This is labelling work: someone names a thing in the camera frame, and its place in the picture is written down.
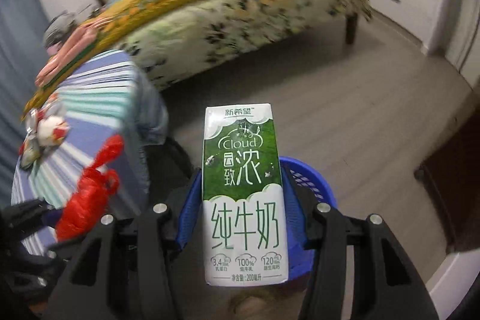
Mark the crumpled grey wrapper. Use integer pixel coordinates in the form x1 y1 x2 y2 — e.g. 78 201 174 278
18 143 46 171

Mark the pink cloth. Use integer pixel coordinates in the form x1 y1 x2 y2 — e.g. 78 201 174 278
35 19 110 89

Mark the green white milk carton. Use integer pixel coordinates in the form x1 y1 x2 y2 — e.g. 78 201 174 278
202 103 289 286

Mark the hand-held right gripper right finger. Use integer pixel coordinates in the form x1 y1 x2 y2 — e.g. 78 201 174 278
281 163 440 320

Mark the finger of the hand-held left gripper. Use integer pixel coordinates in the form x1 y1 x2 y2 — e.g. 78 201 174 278
0 198 58 231

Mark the bed with floral sheet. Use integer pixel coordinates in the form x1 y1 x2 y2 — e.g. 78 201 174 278
124 0 373 93

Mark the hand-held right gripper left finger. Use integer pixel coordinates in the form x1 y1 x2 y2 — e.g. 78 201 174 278
50 166 206 320

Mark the blue plastic basket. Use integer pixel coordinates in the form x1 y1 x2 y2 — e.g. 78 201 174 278
279 155 337 279

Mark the red plastic bag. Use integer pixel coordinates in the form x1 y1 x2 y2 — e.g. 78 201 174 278
55 134 125 242

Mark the grey blue curtain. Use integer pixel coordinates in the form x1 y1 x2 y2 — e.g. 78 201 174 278
0 0 53 127

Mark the dark bed leg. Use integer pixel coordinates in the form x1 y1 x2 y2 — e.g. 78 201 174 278
344 13 359 45

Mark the crumpled white red wrapper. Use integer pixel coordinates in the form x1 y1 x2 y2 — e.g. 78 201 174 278
37 113 71 147

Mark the crumpled silver wrapper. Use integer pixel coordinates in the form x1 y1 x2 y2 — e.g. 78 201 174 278
22 107 43 134

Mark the dark brown wooden cabinet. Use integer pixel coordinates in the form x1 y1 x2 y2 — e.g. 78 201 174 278
413 125 480 255

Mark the grey object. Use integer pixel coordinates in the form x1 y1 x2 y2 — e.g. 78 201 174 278
44 14 77 48

